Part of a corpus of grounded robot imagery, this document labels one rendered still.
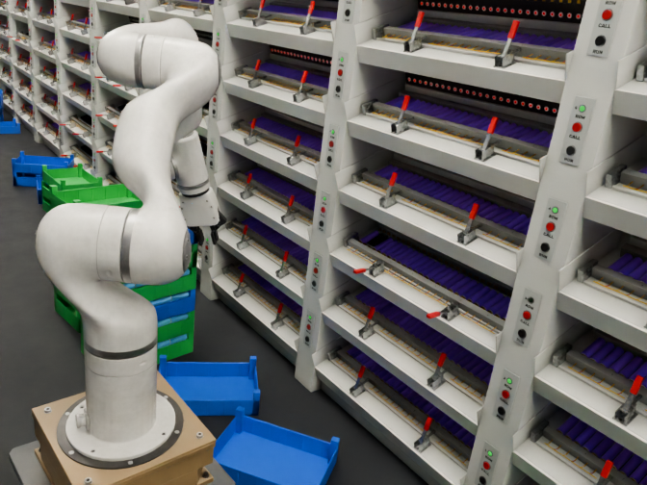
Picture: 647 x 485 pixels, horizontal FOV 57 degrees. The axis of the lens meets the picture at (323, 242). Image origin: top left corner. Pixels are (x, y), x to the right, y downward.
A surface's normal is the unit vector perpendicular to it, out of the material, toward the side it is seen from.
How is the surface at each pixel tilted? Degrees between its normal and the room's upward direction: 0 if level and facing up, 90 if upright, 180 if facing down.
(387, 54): 110
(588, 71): 90
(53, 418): 3
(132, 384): 92
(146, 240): 57
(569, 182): 90
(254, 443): 0
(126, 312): 34
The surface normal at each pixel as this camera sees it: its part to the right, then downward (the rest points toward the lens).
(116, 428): 0.12, 0.40
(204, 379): 0.11, -0.93
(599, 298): -0.17, -0.83
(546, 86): -0.79, 0.44
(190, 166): 0.38, 0.47
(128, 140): -0.22, -0.40
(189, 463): 0.64, 0.34
